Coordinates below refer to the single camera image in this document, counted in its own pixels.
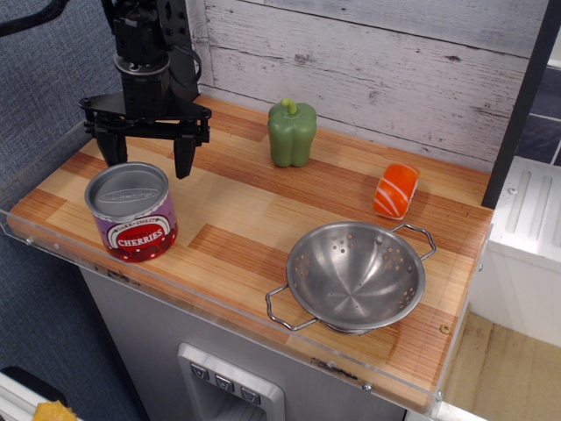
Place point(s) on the metal colander with handles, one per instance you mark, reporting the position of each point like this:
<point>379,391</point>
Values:
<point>354,277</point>

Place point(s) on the silver ice dispenser panel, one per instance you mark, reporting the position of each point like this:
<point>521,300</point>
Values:
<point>219,390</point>

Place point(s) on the purple red cherries can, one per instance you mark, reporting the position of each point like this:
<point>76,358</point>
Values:
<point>133,211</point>

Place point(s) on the orange salmon sushi toy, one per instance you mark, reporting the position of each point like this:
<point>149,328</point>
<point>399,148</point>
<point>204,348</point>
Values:
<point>395,191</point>

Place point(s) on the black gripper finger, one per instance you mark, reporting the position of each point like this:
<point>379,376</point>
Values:
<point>184,154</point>
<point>112,147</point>

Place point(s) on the yellow object bottom left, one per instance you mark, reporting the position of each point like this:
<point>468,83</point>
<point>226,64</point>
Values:
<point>53,411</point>

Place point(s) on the black right vertical post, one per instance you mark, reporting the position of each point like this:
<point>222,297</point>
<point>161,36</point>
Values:
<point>532,79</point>

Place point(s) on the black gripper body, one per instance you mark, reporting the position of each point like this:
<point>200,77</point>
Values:
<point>151,107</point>

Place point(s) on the grey toy fridge cabinet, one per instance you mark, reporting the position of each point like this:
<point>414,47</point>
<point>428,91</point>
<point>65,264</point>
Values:
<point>148,331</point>

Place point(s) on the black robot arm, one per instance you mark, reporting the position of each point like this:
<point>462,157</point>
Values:
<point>159,72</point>

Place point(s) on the green toy bell pepper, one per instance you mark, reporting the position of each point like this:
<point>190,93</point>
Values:
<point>291,130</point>

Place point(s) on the white toy sink counter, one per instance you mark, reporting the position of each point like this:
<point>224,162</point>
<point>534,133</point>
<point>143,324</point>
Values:
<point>517,283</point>

